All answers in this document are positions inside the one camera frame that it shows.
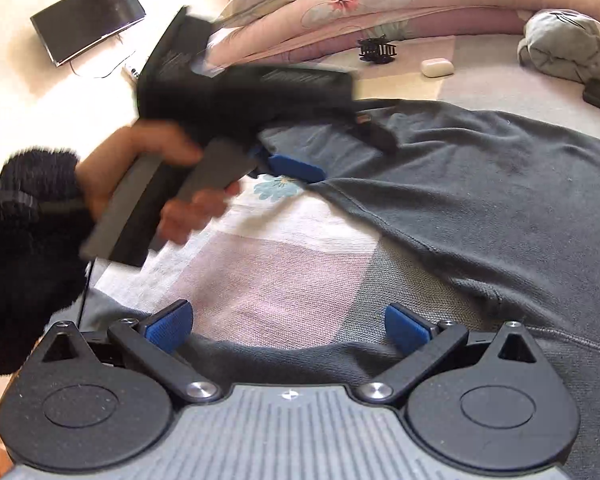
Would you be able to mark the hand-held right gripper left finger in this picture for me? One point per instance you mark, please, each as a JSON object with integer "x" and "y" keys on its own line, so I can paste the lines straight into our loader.
{"x": 170, "y": 327}

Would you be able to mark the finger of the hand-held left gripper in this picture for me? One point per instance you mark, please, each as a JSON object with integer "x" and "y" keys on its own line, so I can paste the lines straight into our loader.
{"x": 295, "y": 169}
{"x": 375, "y": 132}

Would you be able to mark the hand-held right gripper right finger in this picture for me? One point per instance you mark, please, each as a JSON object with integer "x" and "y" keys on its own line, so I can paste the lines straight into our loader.
{"x": 405, "y": 329}

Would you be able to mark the dark grey pants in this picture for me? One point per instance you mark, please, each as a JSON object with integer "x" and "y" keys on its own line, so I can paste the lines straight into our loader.
{"x": 480, "y": 200}

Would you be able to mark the person's left forearm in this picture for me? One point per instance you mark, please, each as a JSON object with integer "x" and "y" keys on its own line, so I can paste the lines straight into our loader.
{"x": 25, "y": 260}

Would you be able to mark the person's left hand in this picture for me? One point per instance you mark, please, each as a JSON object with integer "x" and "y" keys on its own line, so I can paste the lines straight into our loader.
{"x": 130, "y": 142}

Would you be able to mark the black hair claw clip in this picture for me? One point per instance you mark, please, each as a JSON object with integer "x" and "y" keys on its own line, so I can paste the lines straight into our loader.
{"x": 377, "y": 50}

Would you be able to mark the white earbuds case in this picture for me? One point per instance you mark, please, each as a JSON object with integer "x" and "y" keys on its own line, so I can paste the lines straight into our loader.
{"x": 436, "y": 67}

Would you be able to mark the pink floral folded quilt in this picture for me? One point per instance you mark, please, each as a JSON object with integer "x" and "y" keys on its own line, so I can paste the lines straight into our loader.
{"x": 405, "y": 5}

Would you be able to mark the crumpled grey cloth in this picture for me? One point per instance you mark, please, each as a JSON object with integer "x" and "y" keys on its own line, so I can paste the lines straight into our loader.
{"x": 570, "y": 45}

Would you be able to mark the black wall television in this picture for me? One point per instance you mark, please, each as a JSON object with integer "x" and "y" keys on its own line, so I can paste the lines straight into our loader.
{"x": 87, "y": 17}

